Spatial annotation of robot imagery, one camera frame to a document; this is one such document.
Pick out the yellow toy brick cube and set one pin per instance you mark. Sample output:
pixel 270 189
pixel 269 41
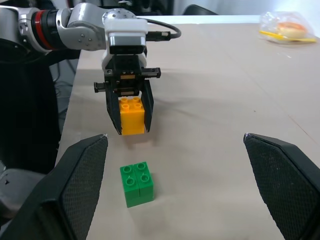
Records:
pixel 132 120

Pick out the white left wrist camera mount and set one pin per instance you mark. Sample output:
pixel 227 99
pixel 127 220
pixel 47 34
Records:
pixel 125 26

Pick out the silver robot body shell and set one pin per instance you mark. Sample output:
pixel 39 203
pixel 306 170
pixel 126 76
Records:
pixel 15 185

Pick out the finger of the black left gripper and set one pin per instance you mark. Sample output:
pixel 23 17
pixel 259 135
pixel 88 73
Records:
pixel 149 105
pixel 113 110

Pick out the black chair back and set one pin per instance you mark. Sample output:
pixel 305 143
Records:
pixel 200 10

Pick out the black robot torso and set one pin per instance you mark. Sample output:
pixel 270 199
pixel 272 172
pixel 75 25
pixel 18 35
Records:
pixel 25 100

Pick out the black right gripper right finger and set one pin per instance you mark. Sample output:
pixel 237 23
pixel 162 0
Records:
pixel 287 190

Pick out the green toy brick cube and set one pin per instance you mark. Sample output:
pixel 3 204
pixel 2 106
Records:
pixel 137 192

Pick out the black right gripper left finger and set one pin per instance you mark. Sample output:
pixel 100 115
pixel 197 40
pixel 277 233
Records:
pixel 62 190

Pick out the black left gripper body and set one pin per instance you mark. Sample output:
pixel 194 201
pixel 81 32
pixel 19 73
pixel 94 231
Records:
pixel 126 66

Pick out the clear plastic bag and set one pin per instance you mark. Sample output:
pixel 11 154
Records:
pixel 272 35

